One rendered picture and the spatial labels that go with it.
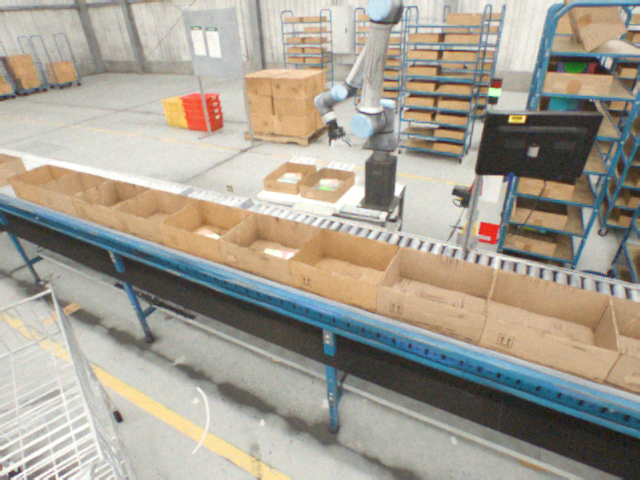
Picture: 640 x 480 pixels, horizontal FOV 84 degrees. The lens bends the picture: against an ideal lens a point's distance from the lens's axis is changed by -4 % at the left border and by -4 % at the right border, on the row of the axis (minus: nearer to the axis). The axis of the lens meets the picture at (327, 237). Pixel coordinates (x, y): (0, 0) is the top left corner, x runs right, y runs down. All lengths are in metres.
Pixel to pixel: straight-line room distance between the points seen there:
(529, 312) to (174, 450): 1.88
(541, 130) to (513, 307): 0.77
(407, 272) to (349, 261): 0.29
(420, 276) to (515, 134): 0.74
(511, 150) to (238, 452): 2.01
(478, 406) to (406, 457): 0.66
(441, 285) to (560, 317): 0.47
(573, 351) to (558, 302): 0.29
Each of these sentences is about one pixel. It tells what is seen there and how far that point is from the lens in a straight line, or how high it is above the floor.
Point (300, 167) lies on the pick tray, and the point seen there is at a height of 0.81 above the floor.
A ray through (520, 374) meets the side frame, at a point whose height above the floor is 0.90.
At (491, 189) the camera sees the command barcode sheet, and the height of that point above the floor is 1.12.
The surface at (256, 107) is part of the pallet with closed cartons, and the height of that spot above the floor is 0.55.
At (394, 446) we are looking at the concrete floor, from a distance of 2.21.
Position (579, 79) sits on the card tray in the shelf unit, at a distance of 2.38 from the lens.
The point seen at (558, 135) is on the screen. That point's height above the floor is 1.46.
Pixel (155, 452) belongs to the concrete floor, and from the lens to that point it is 2.40.
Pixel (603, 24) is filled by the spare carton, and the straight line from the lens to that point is 2.39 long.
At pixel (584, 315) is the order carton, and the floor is 0.94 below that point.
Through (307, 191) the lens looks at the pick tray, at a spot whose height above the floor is 0.81.
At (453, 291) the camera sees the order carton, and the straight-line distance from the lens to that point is 1.68.
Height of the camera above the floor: 1.95
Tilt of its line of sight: 32 degrees down
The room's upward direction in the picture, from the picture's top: 2 degrees counter-clockwise
